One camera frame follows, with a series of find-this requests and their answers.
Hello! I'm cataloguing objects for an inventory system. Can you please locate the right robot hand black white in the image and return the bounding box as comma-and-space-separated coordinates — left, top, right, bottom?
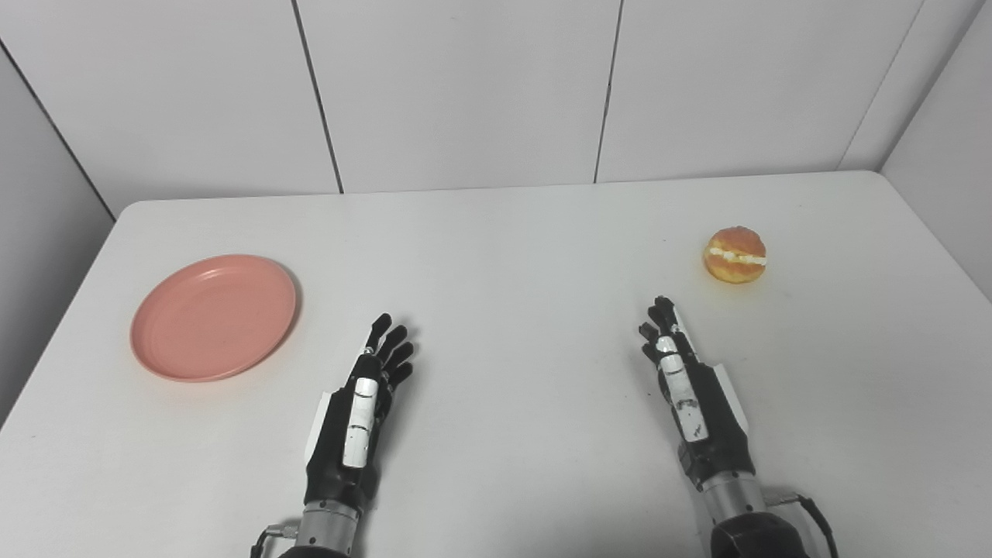
639, 295, 756, 492

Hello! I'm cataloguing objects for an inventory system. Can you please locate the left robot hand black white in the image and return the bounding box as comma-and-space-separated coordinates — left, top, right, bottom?
301, 313, 415, 512

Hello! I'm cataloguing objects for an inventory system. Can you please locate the cream puff pastry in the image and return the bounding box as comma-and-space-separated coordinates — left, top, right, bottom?
703, 226, 768, 284

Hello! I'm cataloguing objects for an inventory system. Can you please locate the pink round plate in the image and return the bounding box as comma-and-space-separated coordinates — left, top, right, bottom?
129, 254, 298, 383

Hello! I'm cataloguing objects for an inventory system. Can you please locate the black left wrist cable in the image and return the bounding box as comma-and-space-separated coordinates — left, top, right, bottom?
250, 524, 300, 558

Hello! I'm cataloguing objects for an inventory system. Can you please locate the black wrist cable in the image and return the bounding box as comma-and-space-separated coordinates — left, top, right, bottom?
763, 493, 839, 558
250, 524, 300, 558

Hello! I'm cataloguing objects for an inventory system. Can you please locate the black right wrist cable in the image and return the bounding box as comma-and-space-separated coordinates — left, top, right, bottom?
763, 493, 839, 558

